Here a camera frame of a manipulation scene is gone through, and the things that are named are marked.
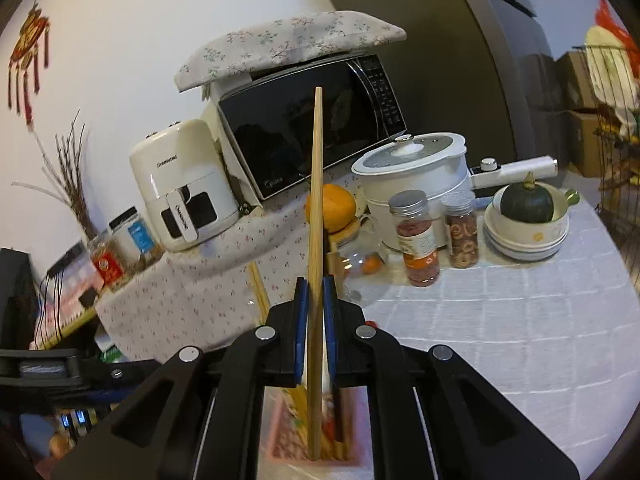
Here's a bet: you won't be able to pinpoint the dark green squash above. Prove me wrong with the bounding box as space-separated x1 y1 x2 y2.
500 172 555 224

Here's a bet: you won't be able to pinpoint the large orange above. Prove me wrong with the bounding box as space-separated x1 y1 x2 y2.
305 183 357 234

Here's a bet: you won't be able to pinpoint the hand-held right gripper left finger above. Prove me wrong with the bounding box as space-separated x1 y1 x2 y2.
52 276 311 480

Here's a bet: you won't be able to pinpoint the red knot wall ornament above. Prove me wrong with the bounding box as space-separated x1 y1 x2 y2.
7 0 52 127

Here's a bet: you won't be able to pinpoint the pink perforated plastic basket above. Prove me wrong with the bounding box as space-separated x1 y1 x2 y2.
260 386 374 467

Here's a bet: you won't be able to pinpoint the jar with red label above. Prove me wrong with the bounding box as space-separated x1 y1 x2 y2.
88 236 127 289

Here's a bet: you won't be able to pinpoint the jar with blue label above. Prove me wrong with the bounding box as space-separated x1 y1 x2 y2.
108 206 162 262

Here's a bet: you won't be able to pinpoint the black box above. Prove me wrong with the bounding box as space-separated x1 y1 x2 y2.
0 247 40 352

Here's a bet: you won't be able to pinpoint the red and white spoon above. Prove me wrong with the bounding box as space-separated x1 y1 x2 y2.
321 360 337 438

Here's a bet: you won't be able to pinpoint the cardboard boxes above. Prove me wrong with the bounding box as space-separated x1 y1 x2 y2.
554 50 608 178

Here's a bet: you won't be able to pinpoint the jar of dried rings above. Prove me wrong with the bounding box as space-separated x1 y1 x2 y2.
442 192 480 269

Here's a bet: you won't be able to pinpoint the white electric pot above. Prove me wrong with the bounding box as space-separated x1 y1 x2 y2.
351 132 559 252

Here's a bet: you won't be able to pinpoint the power strip with lights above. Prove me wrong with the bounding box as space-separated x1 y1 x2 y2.
56 407 94 434

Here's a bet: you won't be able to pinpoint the floral cabinet cloth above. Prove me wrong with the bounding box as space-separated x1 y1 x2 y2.
94 162 393 363

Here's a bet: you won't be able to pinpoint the floral microwave cover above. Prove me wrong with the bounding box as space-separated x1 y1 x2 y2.
173 9 407 94

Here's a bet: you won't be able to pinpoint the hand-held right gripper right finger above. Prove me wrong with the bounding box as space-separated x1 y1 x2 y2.
321 275 581 480

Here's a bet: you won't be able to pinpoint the glass jar with cork lid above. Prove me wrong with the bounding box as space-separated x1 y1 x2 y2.
326 214 390 307

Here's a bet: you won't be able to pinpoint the dried branches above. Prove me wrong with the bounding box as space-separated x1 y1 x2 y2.
11 109 98 241

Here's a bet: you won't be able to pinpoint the white grid tablecloth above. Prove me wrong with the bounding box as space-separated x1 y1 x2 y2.
347 199 640 480

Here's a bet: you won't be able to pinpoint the red spice jar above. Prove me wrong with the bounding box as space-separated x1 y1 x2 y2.
388 189 442 289

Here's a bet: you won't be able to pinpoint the long light wooden chopstick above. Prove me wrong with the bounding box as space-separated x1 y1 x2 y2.
306 86 325 462

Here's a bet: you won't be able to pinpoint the black wire cage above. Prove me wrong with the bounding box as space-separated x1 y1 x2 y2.
570 44 640 288

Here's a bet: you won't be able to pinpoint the grey refrigerator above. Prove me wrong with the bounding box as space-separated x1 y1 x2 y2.
440 0 568 181

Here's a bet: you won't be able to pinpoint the red and white rooster toy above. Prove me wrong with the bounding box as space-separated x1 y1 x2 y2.
584 0 640 137

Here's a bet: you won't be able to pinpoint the black microwave oven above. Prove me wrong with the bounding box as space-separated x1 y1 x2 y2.
216 54 409 202

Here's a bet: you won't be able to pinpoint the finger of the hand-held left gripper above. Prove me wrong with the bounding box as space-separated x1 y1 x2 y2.
81 354 177 405

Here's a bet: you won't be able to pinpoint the cream bowl with handle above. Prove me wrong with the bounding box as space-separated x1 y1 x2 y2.
492 185 582 243

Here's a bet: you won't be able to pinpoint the stack of white bowls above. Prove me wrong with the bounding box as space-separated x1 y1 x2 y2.
482 206 571 262

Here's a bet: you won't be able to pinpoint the white air fryer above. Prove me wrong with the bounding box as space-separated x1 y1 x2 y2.
128 118 241 254

